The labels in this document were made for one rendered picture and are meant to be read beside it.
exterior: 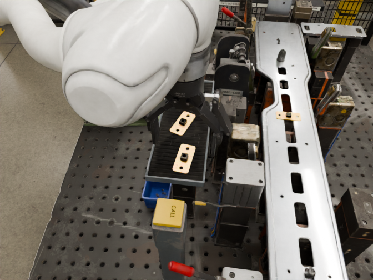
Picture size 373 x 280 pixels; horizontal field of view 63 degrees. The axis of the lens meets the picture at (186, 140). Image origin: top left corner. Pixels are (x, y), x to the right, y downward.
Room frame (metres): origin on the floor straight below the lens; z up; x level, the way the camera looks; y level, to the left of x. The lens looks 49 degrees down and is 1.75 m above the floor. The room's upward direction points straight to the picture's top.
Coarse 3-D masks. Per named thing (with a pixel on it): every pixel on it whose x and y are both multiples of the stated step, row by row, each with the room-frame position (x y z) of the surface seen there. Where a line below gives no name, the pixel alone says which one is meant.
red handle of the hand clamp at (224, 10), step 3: (222, 9) 1.24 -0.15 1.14; (225, 9) 1.23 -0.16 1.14; (228, 9) 1.24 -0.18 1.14; (225, 12) 1.23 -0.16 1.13; (228, 12) 1.23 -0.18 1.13; (231, 12) 1.24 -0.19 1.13; (228, 15) 1.23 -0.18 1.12; (231, 15) 1.23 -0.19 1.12; (234, 15) 1.24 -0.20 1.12; (234, 18) 1.23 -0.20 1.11; (237, 18) 1.23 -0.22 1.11; (237, 21) 1.23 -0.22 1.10; (240, 21) 1.23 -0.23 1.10; (243, 24) 1.22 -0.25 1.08
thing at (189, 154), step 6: (186, 144) 0.48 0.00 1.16; (180, 150) 0.47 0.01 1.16; (186, 150) 0.47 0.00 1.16; (192, 150) 0.47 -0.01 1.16; (180, 156) 0.44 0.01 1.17; (186, 156) 0.44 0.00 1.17; (192, 156) 0.45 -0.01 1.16; (180, 162) 0.43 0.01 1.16; (186, 162) 0.43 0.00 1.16; (174, 168) 0.41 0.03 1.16; (186, 168) 0.41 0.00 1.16
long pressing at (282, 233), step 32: (256, 32) 1.30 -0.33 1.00; (288, 32) 1.30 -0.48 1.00; (256, 64) 1.05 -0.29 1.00; (288, 64) 1.05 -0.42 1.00; (288, 160) 0.56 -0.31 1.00; (320, 160) 0.56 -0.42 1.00; (288, 192) 0.44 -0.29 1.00; (320, 192) 0.44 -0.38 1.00; (288, 224) 0.35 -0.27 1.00; (320, 224) 0.35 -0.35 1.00; (288, 256) 0.26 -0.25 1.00; (320, 256) 0.26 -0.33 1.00
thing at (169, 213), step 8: (160, 200) 0.33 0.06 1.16; (168, 200) 0.33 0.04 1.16; (176, 200) 0.33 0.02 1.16; (160, 208) 0.31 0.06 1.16; (168, 208) 0.31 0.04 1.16; (176, 208) 0.31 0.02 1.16; (160, 216) 0.29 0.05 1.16; (168, 216) 0.29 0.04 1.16; (176, 216) 0.29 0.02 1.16; (160, 224) 0.27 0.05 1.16; (168, 224) 0.27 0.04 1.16; (176, 224) 0.27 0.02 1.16
